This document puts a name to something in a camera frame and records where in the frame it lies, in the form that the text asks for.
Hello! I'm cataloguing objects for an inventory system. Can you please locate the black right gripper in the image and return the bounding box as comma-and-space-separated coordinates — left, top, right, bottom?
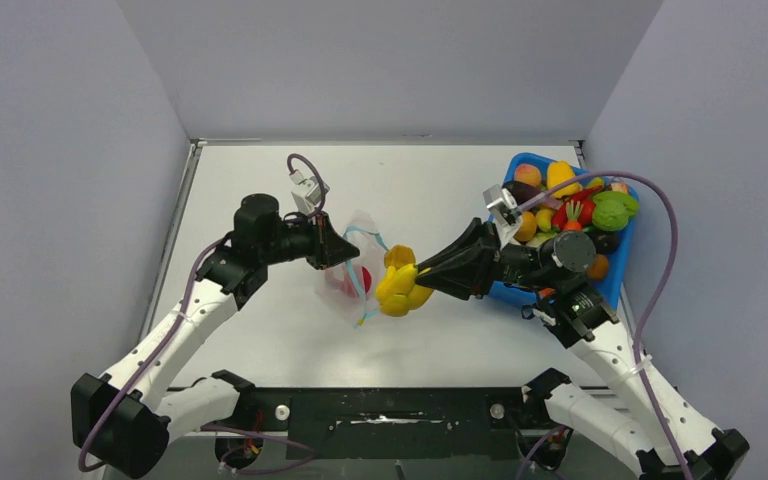
415, 219, 560, 299

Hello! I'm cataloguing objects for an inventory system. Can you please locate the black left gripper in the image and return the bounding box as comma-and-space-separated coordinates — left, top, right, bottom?
260, 207, 360, 271

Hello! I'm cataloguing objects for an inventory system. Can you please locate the clear zip top bag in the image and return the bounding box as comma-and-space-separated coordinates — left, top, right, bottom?
315, 210, 388, 328

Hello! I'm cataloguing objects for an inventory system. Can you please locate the red toy apple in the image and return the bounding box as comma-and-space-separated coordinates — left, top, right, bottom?
338, 266, 372, 298

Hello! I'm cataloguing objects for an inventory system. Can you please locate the yellow toy banana bunch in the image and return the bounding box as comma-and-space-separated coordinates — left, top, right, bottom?
375, 244, 433, 317

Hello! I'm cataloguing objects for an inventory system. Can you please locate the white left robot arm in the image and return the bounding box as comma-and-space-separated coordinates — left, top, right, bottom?
70, 193, 359, 479

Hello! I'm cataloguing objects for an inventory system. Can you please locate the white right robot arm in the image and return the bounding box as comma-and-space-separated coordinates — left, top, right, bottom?
416, 218, 749, 479

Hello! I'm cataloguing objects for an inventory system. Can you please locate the purple toy eggplant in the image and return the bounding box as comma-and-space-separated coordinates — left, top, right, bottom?
502, 180, 543, 205

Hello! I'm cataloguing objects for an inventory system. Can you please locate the red toy chili pepper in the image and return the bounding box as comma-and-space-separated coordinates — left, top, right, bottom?
551, 187, 602, 232

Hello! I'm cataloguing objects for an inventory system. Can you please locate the toy peach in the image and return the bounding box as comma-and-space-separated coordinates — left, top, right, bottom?
513, 163, 543, 188

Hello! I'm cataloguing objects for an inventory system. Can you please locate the orange toy carrot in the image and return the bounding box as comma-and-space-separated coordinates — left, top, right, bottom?
562, 201, 583, 231

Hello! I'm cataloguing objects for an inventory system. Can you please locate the yellow toy bell pepper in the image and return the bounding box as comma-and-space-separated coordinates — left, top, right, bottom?
546, 161, 582, 199

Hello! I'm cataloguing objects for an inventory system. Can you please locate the brown toy potato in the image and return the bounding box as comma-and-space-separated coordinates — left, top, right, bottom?
587, 254, 611, 282

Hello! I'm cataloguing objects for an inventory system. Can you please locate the green bumpy toy fruit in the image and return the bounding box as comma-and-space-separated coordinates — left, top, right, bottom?
592, 191, 639, 232

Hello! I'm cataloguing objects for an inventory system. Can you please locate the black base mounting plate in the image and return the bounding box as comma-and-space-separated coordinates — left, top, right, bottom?
221, 387, 556, 460

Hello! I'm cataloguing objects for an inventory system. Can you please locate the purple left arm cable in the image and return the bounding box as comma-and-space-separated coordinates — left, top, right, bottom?
77, 153, 329, 473

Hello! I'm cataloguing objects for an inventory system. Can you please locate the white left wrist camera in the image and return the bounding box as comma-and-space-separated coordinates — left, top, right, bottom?
289, 170, 329, 217

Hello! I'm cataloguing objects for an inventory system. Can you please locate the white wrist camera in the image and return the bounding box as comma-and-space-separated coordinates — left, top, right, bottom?
483, 185, 523, 246
289, 170, 329, 217

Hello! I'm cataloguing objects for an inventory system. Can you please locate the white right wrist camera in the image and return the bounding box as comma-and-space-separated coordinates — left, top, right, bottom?
483, 185, 523, 246

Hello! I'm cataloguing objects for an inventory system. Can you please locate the aluminium table edge rail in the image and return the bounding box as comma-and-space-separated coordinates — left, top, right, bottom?
142, 142, 201, 326

